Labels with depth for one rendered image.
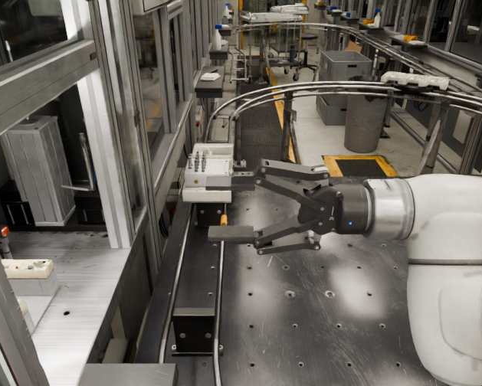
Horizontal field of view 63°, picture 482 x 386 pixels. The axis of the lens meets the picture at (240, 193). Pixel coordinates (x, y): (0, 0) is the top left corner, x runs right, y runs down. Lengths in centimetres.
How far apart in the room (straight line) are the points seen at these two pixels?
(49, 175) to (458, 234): 77
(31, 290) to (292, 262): 70
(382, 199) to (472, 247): 13
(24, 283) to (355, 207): 58
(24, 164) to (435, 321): 80
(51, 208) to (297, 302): 64
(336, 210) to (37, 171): 63
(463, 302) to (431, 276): 5
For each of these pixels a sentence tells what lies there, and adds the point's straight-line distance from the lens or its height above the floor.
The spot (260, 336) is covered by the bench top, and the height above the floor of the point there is 68.
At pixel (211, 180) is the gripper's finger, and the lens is 56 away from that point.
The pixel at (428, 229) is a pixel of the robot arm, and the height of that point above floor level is 112.
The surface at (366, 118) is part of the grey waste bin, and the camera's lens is 359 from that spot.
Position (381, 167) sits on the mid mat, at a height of 1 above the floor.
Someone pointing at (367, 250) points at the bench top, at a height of 68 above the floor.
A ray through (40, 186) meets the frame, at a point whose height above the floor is 103.
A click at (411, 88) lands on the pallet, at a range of 261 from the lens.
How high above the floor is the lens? 143
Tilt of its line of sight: 29 degrees down
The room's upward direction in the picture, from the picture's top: straight up
